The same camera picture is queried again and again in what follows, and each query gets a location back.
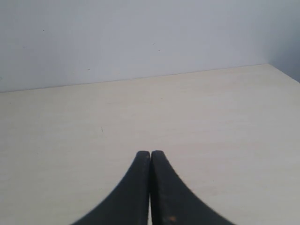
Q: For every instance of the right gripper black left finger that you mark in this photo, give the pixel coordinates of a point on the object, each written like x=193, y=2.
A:
x=128, y=203

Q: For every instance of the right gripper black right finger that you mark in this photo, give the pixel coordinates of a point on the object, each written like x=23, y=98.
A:
x=172, y=202

